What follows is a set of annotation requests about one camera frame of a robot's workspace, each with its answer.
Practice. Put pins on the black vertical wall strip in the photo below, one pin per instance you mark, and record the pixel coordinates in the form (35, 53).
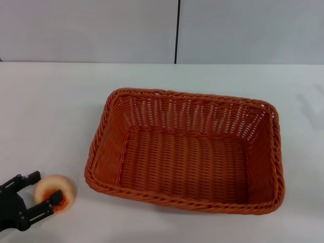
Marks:
(177, 30)

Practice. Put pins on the round bread bun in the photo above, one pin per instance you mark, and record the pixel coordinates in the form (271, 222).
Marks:
(50, 184)

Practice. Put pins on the orange woven plastic basket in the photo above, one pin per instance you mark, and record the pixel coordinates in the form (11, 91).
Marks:
(182, 157)

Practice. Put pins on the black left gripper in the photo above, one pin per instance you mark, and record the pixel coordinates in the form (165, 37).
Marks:
(11, 208)

